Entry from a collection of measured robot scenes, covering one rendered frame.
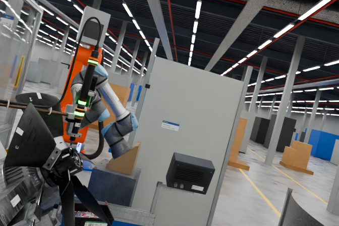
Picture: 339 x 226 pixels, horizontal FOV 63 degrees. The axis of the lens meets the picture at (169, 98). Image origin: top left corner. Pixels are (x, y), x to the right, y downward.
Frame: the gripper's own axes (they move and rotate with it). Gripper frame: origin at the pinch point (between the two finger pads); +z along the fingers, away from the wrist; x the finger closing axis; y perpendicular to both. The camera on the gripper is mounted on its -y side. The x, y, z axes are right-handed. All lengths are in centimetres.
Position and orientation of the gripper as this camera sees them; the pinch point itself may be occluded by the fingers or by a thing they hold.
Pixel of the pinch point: (83, 92)
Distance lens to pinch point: 131.4
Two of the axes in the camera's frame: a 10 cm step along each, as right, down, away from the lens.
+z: 1.6, 0.3, -9.9
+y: -2.6, 9.7, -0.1
